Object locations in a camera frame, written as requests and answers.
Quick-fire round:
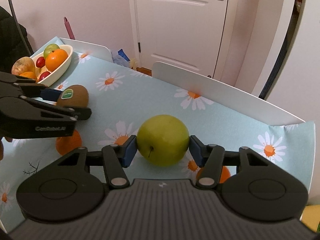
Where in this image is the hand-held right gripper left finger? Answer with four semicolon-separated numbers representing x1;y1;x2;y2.
50;135;137;188

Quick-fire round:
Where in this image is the large orange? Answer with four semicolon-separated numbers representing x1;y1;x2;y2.
19;71;38;82
45;49;69;72

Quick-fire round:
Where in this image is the thin grey cable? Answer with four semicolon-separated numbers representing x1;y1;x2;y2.
5;0;33;55

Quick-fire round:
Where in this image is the striped red yellow apple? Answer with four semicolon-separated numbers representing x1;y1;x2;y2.
11;57;36;75

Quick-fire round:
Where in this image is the large green apple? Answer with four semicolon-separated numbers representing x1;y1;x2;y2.
136;114;190;167

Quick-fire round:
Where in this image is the brown kiwi with green sticker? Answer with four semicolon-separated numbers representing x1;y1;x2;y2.
56;84;89;108

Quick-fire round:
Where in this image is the pink plastic handle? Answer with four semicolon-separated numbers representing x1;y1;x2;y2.
63;17;75;40

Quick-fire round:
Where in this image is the white chair back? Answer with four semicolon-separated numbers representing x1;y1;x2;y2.
152;61;307;126
59;38;113;63

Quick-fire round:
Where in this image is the small mandarin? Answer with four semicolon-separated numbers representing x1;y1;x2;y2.
55;129;83;156
196;165;231;184

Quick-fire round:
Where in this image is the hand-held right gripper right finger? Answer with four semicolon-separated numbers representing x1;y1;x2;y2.
189;135;274;188

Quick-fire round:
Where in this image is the cream oval bowl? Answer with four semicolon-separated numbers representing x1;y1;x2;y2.
11;44;73;87

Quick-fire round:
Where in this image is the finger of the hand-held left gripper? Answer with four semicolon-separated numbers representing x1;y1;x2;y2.
15;96;92;125
0;71;62;102

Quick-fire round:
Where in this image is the person's left hand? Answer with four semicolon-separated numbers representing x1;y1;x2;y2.
0;137;13;161

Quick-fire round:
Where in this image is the white panel door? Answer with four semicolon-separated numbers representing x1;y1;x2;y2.
132;0;232;79

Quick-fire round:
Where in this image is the black jacket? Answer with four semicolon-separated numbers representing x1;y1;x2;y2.
0;6;33;75

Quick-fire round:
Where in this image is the white sliding door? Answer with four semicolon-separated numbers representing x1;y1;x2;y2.
260;0;320;130

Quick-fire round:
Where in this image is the small green apple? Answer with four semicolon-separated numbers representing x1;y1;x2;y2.
43;44;60;58

